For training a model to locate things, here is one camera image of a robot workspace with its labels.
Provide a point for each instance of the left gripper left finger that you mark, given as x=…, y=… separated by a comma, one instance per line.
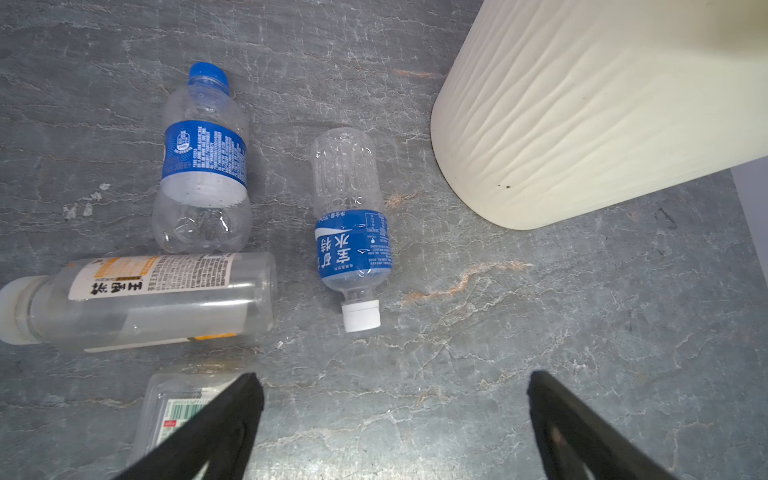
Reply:
x=210, y=438

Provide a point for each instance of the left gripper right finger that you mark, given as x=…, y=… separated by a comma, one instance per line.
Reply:
x=576, y=443

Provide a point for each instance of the clear bottle green label front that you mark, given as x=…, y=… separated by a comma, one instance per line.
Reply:
x=174, y=408

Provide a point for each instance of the cream plastic waste bin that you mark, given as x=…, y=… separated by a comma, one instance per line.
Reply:
x=553, y=109

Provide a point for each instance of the small clear bottle lying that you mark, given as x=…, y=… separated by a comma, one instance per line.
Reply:
x=115, y=303

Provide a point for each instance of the small bottle blue cap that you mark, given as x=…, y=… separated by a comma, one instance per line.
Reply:
x=203, y=203

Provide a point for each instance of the Pocari bottle blue label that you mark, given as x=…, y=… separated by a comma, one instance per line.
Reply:
x=351, y=233

